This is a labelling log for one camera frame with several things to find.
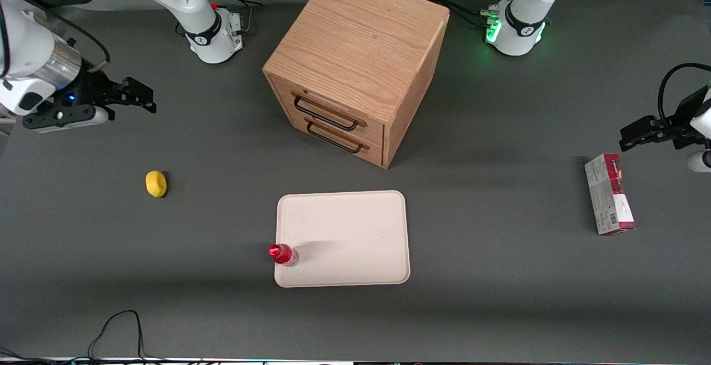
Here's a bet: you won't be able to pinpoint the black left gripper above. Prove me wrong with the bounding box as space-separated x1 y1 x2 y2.
619 88 710 152

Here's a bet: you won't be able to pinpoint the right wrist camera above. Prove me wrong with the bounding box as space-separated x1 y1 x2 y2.
22 105 109 133

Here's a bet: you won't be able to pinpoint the white rectangular tray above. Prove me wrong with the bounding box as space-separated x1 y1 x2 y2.
274 190 412 288

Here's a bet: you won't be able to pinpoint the wooden drawer front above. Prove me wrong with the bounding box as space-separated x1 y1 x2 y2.
274 79 385 145
284 111 385 167

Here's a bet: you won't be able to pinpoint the red and white carton box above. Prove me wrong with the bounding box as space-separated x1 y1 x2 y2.
584 153 637 237

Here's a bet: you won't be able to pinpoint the thin black looped cable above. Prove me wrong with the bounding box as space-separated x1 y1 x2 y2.
0 309 223 365

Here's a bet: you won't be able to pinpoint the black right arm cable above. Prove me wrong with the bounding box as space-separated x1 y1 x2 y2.
31 4 112 72

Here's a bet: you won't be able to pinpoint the red coke bottle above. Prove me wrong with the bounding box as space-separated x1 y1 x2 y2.
268 243 301 268

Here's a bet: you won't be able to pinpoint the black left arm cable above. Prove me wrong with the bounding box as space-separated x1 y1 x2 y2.
658 63 711 128

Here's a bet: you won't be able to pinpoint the black left base cables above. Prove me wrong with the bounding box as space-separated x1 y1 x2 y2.
424 0 502 29

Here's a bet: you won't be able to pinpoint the black right base cables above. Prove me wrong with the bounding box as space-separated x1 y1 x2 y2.
177 0 265 39

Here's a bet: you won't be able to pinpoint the black base cables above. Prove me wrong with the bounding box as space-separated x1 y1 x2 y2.
424 0 502 29
177 0 265 39

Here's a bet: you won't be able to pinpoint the black drawer handle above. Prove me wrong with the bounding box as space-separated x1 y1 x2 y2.
292 93 360 132
306 120 365 154

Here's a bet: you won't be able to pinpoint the yellow lemon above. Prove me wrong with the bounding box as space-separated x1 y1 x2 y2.
146 171 168 199

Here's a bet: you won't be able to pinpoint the wooden drawer cabinet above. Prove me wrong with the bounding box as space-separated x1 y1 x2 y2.
262 0 451 169

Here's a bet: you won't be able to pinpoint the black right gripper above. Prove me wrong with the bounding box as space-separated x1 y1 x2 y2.
57 62 158 115

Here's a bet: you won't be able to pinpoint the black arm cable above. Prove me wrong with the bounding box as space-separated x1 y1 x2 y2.
31 4 112 72
658 63 711 128

